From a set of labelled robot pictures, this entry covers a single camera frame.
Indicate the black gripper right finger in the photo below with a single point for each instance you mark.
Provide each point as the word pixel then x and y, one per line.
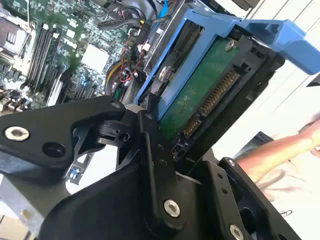
pixel 225 190

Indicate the hard disk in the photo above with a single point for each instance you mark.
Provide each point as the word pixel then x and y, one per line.
pixel 195 100

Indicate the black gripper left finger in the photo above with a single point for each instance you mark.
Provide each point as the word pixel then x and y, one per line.
pixel 37 125

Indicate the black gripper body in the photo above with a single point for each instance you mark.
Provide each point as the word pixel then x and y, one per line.
pixel 100 212

